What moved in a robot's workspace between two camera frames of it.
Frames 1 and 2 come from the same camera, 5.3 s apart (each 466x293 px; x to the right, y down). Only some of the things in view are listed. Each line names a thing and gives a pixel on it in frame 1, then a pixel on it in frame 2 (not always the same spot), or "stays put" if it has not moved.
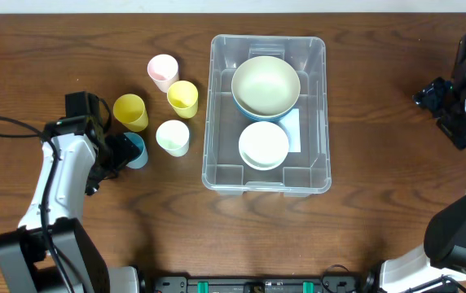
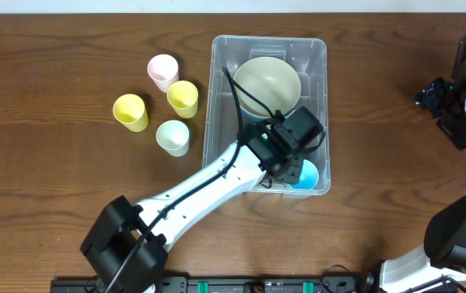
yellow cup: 129,111 stays put
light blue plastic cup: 142,161 to 309,177
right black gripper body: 432,98 stays put
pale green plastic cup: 173,135 stays put
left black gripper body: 123,148 to 288,173
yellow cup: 182,96 stays put
